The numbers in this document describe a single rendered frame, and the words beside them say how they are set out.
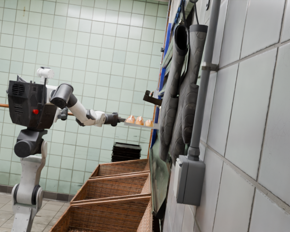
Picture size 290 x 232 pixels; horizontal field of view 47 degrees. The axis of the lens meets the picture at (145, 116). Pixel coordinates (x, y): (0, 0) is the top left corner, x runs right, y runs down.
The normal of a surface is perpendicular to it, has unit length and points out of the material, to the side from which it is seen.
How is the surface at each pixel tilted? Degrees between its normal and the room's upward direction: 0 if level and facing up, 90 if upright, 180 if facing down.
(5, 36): 90
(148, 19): 90
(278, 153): 90
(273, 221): 90
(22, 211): 67
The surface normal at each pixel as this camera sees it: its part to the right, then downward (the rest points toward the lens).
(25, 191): 0.04, -0.34
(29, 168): 0.00, -0.11
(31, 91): 0.86, 0.15
